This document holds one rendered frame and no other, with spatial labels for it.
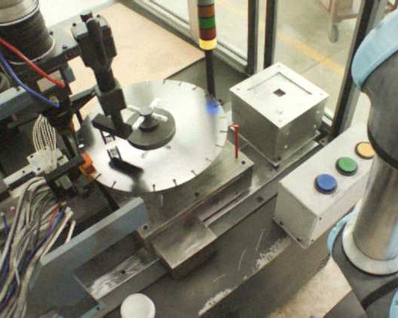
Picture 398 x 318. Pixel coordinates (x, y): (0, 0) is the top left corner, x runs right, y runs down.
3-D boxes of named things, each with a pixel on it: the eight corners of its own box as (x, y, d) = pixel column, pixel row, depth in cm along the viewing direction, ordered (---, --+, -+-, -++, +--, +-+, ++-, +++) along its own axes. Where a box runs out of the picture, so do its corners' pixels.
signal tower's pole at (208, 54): (212, 102, 116) (208, 42, 99) (217, 107, 115) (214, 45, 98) (206, 106, 115) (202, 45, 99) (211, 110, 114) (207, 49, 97)
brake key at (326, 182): (324, 176, 79) (325, 169, 78) (337, 188, 77) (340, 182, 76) (311, 185, 78) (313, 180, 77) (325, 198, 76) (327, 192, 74)
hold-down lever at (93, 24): (95, 7, 56) (76, 10, 55) (106, 17, 51) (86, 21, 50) (100, 54, 61) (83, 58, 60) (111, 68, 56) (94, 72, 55)
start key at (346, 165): (344, 159, 82) (346, 153, 80) (358, 169, 80) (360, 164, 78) (333, 168, 80) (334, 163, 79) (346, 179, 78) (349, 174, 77)
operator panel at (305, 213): (346, 158, 99) (359, 119, 88) (378, 184, 94) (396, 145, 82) (272, 218, 90) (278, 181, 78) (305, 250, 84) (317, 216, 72)
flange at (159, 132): (178, 110, 86) (177, 101, 84) (173, 148, 79) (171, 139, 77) (130, 110, 87) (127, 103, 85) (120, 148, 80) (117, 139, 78)
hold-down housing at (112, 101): (123, 96, 72) (98, -1, 56) (131, 109, 69) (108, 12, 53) (96, 107, 70) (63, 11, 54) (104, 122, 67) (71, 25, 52)
